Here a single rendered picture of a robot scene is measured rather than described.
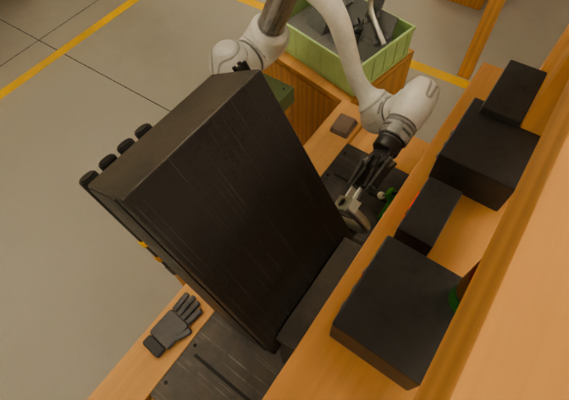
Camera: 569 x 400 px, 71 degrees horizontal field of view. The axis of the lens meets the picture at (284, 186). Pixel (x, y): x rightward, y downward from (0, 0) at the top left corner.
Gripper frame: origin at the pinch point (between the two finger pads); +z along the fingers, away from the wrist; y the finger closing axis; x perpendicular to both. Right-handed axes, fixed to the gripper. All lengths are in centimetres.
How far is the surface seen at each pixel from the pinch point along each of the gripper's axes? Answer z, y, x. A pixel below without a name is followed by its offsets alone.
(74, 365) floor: 125, -131, -1
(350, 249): 12.2, 8.1, 2.1
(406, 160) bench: -36, -33, 32
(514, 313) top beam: 21, 75, -37
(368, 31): -90, -73, 4
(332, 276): 20.4, 9.7, 0.6
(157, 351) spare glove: 66, -29, -10
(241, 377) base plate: 58, -15, 11
